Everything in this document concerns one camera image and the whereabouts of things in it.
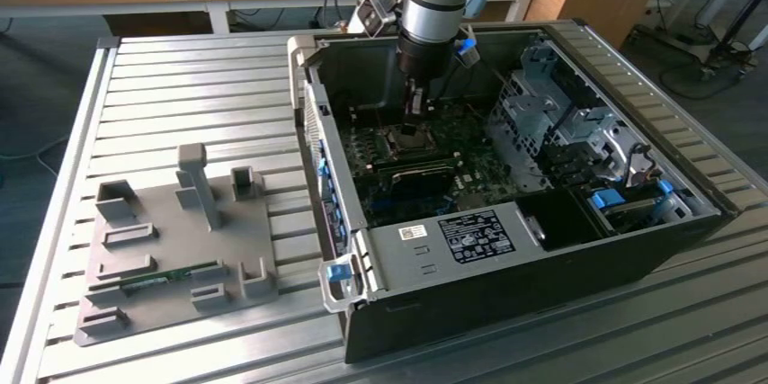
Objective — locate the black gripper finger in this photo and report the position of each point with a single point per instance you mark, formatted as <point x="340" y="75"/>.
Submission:
<point x="415" y="105"/>

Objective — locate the CPU socket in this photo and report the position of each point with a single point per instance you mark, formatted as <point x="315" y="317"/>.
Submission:
<point x="389" y="149"/>

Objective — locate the black graphics card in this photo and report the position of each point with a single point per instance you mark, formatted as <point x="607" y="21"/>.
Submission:
<point x="420" y="184"/>

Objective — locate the green motherboard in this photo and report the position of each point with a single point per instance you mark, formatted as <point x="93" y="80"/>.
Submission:
<point x="480" y="172"/>

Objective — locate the silver metal drive cage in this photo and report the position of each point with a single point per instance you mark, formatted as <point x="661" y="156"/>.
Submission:
<point x="528" y="118"/>

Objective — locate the blue card retention clips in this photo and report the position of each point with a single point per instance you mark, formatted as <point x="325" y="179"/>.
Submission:
<point x="325" y="167"/>

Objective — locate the white barcode sticker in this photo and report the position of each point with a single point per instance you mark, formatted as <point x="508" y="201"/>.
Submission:
<point x="413" y="232"/>

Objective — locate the black rating label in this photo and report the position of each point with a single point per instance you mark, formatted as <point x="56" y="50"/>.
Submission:
<point x="476" y="235"/>

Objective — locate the silver power supply unit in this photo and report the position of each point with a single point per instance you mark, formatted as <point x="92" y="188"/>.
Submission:
<point x="411" y="262"/>

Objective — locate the blue disk carrier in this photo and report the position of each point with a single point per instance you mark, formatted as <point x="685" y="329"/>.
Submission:
<point x="608" y="200"/>

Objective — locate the blue case latch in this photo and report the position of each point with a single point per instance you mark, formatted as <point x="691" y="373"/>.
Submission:
<point x="337" y="272"/>

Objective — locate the white legged equipment stand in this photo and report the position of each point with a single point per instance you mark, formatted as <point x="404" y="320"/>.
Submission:
<point x="684" y="38"/>

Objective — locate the small blue bay tab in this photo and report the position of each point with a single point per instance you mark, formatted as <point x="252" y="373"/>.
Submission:
<point x="665" y="188"/>

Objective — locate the black open PC case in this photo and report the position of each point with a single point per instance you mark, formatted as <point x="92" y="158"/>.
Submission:
<point x="540" y="294"/>

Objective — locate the grey parts rack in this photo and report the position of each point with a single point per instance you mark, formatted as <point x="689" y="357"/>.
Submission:
<point x="168" y="231"/>

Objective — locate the green RAM stick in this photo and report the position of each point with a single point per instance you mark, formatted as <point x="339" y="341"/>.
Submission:
<point x="156" y="277"/>

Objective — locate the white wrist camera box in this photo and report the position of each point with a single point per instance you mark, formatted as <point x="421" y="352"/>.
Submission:
<point x="468" y="49"/>

